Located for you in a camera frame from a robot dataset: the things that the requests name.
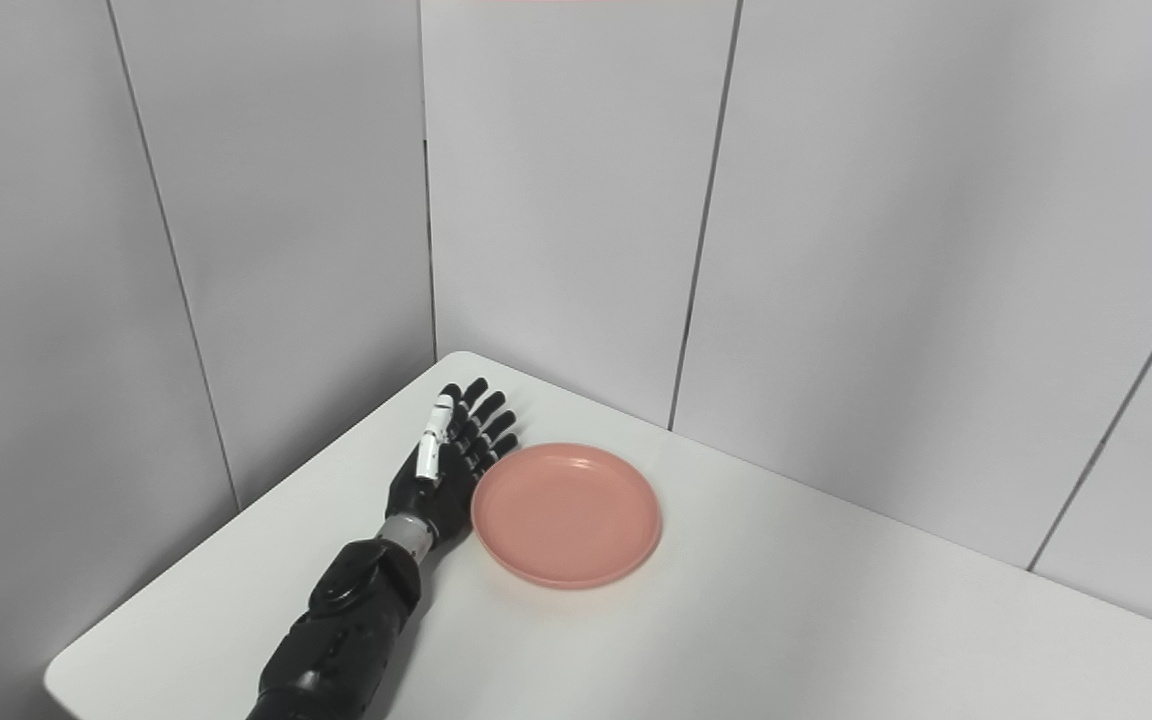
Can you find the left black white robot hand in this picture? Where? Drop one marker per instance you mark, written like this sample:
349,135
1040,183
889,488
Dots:
446,470

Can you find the pink round plate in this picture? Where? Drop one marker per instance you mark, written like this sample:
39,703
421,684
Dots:
566,515

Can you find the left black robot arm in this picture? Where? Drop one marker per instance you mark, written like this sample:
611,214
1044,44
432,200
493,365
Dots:
341,630

